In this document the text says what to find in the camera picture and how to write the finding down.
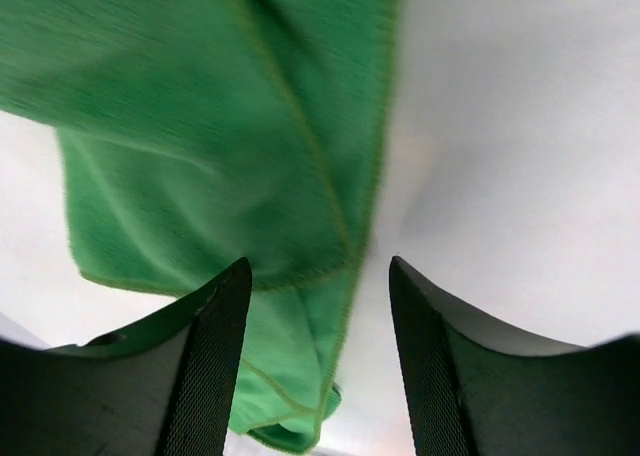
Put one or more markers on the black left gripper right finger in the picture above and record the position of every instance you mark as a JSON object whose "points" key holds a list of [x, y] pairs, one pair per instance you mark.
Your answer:
{"points": [[476, 385]]}

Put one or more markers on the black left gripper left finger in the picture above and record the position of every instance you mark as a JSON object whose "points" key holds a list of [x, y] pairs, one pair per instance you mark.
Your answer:
{"points": [[162, 385]]}

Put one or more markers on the green towel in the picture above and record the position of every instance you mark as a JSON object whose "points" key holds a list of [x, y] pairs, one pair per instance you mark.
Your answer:
{"points": [[197, 132]]}

